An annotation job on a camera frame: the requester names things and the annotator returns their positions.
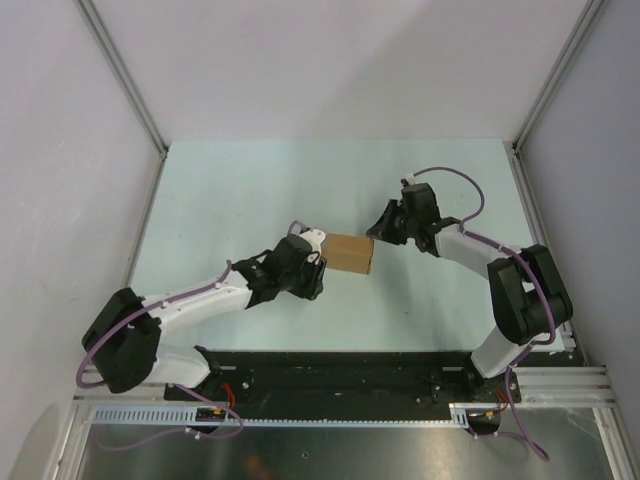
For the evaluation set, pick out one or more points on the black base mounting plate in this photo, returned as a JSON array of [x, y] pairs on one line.
[[247, 377]]

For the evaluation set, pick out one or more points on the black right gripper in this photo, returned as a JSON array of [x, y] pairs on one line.
[[382, 229]]

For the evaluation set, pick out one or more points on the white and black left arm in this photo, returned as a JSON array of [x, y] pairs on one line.
[[127, 344]]

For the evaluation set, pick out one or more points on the aluminium frame post left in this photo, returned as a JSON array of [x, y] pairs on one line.
[[117, 64]]

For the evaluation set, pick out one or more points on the aluminium frame post right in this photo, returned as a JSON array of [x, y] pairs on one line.
[[566, 58]]

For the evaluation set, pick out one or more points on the shiny metal front plate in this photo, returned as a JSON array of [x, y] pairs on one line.
[[572, 441]]

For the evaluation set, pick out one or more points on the brown cardboard express box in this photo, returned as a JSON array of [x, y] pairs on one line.
[[348, 253]]

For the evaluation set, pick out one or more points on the aluminium frame post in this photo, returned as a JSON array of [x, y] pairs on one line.
[[566, 58], [117, 64]]

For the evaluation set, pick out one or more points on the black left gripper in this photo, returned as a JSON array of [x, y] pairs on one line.
[[314, 285]]

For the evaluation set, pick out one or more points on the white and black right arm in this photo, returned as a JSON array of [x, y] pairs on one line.
[[528, 296]]

